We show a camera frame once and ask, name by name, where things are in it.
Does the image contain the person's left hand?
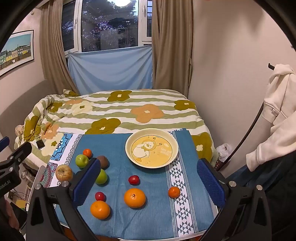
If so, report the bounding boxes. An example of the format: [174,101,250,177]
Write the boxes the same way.
[0,201,20,230]

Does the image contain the floral striped blanket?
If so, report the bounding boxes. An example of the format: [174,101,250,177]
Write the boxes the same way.
[14,89,219,167]

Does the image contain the blue tablecloth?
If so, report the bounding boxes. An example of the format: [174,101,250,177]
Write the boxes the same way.
[54,128,214,240]

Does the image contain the large russet apple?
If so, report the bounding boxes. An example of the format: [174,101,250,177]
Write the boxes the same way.
[55,164,73,182]

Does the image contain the beige curtain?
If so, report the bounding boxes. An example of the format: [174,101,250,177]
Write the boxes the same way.
[40,0,80,95]
[151,0,193,98]

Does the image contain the brown kiwi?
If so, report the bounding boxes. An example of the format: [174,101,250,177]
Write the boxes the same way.
[96,155,109,169]

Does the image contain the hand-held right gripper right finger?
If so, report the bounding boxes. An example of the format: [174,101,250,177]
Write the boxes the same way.
[196,158,274,241]

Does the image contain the beige object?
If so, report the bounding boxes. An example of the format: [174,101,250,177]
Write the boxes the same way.
[14,125,25,142]

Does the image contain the orange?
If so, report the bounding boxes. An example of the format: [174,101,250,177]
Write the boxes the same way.
[90,200,111,220]
[124,188,147,208]

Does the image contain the dark blue cloth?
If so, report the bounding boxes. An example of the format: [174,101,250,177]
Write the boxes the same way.
[225,155,296,193]

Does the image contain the green apple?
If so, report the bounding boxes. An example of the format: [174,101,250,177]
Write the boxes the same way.
[95,169,108,185]
[75,154,90,169]

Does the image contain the yellow duck print bowl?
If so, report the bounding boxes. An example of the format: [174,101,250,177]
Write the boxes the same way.
[125,128,179,169]

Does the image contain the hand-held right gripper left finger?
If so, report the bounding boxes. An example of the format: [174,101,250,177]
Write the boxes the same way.
[27,158,102,241]

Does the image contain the black curved tube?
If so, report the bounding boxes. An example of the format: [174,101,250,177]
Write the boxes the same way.
[218,102,265,172]

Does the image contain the white plastic bag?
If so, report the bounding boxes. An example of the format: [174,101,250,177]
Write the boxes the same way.
[216,143,233,163]

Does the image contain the grey bed headboard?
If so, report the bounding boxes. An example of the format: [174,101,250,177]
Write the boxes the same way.
[0,79,57,139]

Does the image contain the window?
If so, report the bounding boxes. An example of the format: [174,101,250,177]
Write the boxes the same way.
[61,0,153,56]

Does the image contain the white hoodie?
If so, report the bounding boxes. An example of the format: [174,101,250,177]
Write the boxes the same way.
[245,64,296,172]

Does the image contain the framed wall picture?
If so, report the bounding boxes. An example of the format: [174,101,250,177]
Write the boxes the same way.
[0,30,35,77]

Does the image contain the light blue cloth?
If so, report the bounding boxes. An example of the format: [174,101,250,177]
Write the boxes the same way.
[68,45,153,95]

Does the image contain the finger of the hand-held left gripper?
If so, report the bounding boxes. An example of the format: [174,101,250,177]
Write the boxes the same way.
[0,136,10,151]
[6,142,32,165]

